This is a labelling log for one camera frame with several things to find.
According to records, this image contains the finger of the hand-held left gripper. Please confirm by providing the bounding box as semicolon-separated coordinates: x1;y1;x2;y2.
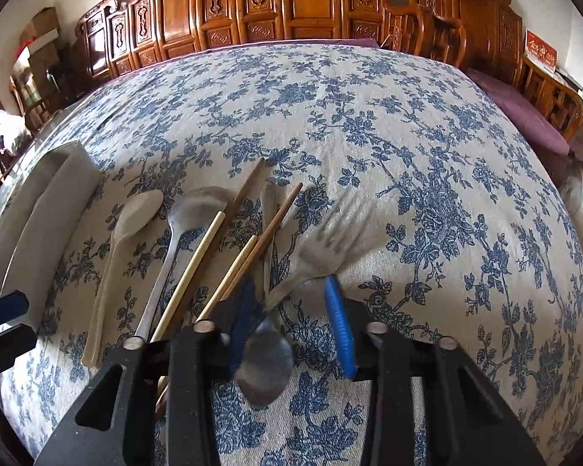
0;290;31;332
0;323;38;384

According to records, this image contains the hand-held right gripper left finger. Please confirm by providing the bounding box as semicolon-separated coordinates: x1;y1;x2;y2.
34;276;268;466

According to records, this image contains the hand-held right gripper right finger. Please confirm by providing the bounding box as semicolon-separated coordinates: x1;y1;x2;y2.
323;274;547;466

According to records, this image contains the small metal spoon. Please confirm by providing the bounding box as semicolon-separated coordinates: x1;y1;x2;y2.
236;182;295;409

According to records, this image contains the light bamboo chopstick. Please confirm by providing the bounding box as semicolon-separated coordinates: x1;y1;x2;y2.
150;211;225;343
195;234;259;320

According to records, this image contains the metal fork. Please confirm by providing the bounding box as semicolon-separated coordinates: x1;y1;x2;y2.
265;193;353;311

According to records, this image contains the white utensil holder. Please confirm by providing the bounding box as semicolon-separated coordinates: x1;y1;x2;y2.
0;141;104;302

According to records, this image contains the dark brown chopstick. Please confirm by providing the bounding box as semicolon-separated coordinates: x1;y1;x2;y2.
221;183;304;302
194;158;265;282

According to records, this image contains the large metal spoon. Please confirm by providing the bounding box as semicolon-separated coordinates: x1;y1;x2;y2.
135;186;231;343

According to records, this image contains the cream plastic spoon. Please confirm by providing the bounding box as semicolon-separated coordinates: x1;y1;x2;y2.
82;189;165;367

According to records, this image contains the white plastic bag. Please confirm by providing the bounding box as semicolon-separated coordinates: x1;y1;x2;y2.
0;109;32;153

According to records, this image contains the blue floral tablecloth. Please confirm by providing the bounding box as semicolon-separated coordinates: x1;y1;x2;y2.
0;41;583;466

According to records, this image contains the white cardboard box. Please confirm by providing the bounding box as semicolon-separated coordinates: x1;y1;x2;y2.
14;29;60;59

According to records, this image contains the thin purple seat cushion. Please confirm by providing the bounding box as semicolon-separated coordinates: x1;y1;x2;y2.
291;36;382;49

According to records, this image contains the wide purple seat cushion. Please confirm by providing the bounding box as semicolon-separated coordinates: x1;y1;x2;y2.
466;68;571;153

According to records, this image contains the brown cardboard box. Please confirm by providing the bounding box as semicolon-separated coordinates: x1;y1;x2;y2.
31;7;61;35

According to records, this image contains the long carved wooden sofa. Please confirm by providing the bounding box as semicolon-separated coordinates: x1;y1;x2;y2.
75;0;384;83

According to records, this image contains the carved wooden sofa with armrests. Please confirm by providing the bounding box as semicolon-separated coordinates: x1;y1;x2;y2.
384;0;583;141

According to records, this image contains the red wall calendar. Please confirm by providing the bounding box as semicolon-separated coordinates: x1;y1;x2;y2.
524;29;559;71

